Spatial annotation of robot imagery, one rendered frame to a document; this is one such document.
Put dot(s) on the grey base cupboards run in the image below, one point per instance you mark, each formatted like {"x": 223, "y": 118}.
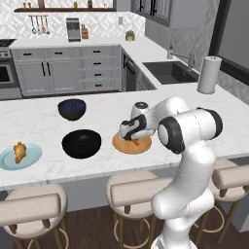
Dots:
{"x": 68, "y": 69}

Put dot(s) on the small pale jar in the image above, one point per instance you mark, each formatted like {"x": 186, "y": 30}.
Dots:
{"x": 105, "y": 5}

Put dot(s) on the black bowl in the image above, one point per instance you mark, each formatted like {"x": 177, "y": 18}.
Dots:
{"x": 81, "y": 144}

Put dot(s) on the silver coffee machine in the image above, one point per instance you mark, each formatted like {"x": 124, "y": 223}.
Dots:
{"x": 73, "y": 29}

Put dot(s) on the brown wooden board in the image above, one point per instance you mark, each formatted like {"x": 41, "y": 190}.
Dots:
{"x": 41, "y": 4}

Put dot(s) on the black framed window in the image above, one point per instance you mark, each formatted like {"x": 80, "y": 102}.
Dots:
{"x": 231, "y": 35}

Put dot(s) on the beige round bar stool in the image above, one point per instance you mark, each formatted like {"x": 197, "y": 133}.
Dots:
{"x": 32, "y": 207}
{"x": 136, "y": 194}
{"x": 230, "y": 181}

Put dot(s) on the dark dishwasher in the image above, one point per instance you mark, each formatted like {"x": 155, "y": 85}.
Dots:
{"x": 130, "y": 73}

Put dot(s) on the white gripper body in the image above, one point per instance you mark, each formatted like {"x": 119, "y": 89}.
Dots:
{"x": 125, "y": 133}

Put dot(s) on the white wall socket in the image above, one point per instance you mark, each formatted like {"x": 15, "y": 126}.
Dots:
{"x": 120, "y": 21}

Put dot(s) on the orange carrot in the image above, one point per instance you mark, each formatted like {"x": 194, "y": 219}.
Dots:
{"x": 136, "y": 142}

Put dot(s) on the white paper towel roll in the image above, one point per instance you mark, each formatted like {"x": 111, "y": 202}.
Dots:
{"x": 209, "y": 75}

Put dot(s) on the dark blue patterned bowl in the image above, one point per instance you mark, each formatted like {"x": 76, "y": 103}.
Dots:
{"x": 72, "y": 110}

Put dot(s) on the light blue plate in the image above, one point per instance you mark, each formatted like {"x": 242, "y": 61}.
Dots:
{"x": 32, "y": 155}

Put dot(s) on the dark wooden wall shelf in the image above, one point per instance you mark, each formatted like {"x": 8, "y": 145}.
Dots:
{"x": 64, "y": 10}

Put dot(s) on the small green bottle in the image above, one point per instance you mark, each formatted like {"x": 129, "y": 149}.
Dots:
{"x": 76, "y": 5}

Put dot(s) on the wooden knife block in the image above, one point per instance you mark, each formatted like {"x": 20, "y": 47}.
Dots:
{"x": 85, "y": 33}

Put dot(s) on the dark sink basin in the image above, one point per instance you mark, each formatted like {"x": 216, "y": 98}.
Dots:
{"x": 168, "y": 73}

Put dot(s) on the orange wooden plate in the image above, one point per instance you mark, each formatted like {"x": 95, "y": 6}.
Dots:
{"x": 129, "y": 147}

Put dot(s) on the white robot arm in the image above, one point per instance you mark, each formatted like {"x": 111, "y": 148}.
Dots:
{"x": 194, "y": 168}

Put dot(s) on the rail with hanging utensils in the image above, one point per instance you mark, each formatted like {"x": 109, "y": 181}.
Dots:
{"x": 39, "y": 24}

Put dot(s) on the grey wall cupboard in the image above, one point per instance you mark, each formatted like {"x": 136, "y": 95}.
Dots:
{"x": 152, "y": 11}

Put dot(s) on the silver tap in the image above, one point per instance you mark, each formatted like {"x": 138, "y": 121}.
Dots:
{"x": 181, "y": 57}

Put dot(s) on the steel oven with hob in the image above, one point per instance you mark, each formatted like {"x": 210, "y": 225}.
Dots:
{"x": 7, "y": 71}

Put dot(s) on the dark brown bottle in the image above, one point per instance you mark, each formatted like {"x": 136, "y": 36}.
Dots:
{"x": 89, "y": 4}

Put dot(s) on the chicken drumstick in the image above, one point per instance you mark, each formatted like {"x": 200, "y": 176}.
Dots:
{"x": 19, "y": 152}

